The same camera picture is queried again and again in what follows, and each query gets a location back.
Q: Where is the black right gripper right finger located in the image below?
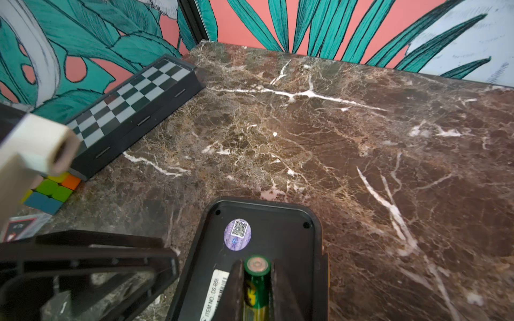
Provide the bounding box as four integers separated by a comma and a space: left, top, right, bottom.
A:
270, 260, 304, 321

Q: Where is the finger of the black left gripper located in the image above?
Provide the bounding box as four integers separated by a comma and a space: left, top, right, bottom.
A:
1, 230, 180, 320

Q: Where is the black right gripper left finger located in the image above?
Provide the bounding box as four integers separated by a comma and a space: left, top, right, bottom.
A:
212, 259, 244, 321

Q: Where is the green gold AA battery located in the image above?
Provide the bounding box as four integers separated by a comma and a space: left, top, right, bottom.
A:
244, 255, 271, 321

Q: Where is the yellow square alarm clock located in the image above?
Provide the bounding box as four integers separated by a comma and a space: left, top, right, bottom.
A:
167, 197, 330, 320

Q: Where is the red white card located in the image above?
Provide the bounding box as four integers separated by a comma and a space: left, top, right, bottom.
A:
1, 213, 53, 243

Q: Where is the colourful puzzle cube on table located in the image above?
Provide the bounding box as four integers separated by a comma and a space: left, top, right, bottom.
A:
21, 172, 82, 215

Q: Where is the black white chessboard box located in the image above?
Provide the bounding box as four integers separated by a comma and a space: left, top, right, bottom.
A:
66, 54, 204, 181

